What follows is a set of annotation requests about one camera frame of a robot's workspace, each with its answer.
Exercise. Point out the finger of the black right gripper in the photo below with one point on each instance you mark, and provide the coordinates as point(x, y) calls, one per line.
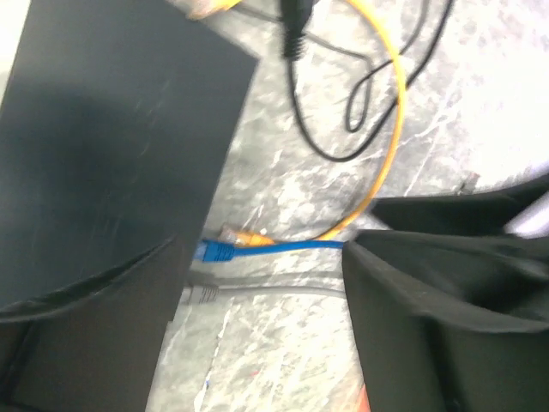
point(478, 214)

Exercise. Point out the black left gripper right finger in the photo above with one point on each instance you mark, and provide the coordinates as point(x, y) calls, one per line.
point(449, 323)

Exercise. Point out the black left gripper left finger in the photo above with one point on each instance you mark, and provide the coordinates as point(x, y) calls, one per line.
point(102, 355)

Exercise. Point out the black network switch box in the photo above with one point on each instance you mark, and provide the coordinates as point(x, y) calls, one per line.
point(115, 125)

